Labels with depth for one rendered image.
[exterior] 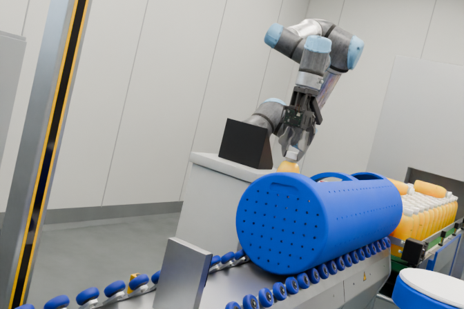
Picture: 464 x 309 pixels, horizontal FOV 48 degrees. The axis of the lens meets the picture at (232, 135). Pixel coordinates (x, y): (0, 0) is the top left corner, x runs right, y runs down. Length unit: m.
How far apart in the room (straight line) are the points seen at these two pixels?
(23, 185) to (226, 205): 1.02
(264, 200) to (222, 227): 0.57
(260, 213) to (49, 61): 0.72
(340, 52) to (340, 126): 4.95
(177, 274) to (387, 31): 6.02
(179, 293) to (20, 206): 0.38
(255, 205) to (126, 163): 3.60
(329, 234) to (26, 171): 0.77
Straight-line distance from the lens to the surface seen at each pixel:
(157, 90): 5.11
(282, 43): 1.64
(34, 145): 1.15
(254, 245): 1.51
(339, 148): 6.89
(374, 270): 2.15
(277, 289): 1.33
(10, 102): 2.57
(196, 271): 1.10
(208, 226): 2.07
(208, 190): 2.06
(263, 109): 2.18
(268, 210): 1.48
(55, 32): 1.14
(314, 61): 1.52
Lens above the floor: 1.40
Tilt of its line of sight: 4 degrees down
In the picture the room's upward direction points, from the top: 14 degrees clockwise
